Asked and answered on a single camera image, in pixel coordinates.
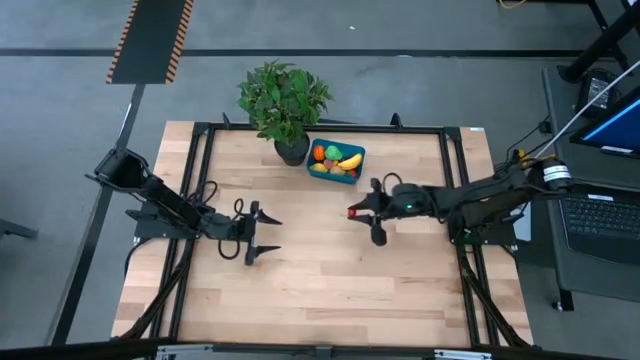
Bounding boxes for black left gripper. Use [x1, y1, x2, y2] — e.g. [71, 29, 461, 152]
[232, 200, 284, 267]

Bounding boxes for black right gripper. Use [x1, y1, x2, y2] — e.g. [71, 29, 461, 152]
[347, 177, 435, 248]

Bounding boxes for yellow toy banana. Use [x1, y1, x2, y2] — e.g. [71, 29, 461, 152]
[337, 152, 364, 172]

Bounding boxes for blue plastic tupperware container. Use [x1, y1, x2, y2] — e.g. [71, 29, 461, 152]
[305, 138, 367, 186]

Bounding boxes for green plant in black pot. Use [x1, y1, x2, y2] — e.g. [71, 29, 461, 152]
[236, 60, 335, 168]

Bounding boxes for black crossbar with silver brackets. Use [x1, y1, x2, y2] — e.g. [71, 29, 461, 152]
[0, 337, 640, 360]

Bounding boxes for dark grey desk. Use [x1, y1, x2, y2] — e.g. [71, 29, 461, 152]
[541, 59, 640, 314]

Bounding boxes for black mat with orange stripes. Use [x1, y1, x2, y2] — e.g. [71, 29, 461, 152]
[105, 0, 196, 85]

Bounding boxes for black laptop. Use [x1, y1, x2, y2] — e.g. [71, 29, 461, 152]
[543, 178, 640, 266]

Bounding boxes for white rod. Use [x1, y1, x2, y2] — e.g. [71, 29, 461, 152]
[532, 58, 640, 161]

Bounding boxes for grey furniture leg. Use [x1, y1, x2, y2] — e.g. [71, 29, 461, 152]
[0, 218, 40, 242]

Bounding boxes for black power adapter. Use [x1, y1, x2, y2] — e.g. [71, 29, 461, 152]
[577, 68, 622, 115]

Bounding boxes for monitor with blue screen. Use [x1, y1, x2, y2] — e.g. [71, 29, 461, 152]
[569, 84, 640, 161]

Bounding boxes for black stand legs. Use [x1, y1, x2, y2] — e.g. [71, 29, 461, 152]
[558, 0, 640, 85]

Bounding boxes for black aluminium table frame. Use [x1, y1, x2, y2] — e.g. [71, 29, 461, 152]
[113, 111, 535, 350]

